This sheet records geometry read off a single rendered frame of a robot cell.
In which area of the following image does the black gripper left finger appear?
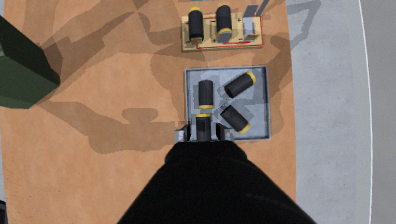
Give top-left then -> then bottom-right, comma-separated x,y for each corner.
174,124 -> 191,144

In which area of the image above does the black battery with yellow end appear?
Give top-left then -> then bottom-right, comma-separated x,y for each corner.
220,105 -> 250,134
224,71 -> 256,99
198,80 -> 214,109
188,7 -> 204,42
196,113 -> 211,141
216,5 -> 232,40

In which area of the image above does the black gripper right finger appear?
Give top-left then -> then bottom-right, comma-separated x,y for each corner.
216,123 -> 234,142

